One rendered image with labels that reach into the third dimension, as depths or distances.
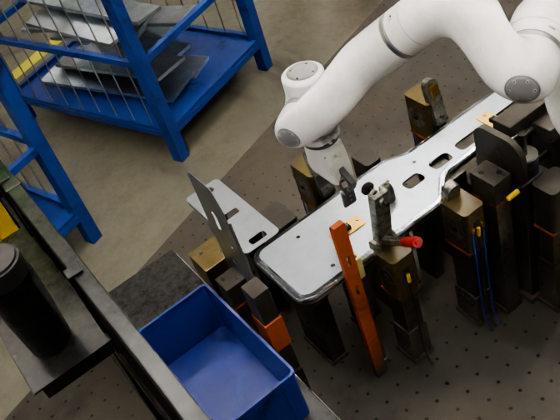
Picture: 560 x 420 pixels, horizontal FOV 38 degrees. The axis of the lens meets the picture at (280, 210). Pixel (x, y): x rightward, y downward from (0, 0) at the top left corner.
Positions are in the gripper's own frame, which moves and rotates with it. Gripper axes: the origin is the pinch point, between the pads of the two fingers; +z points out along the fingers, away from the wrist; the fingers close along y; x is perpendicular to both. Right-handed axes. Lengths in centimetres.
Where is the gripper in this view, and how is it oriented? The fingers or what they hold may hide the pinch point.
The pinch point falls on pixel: (336, 191)
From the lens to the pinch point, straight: 174.7
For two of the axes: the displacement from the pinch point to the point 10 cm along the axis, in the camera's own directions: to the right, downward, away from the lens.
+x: -7.8, 5.5, -2.9
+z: 2.5, 7.0, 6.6
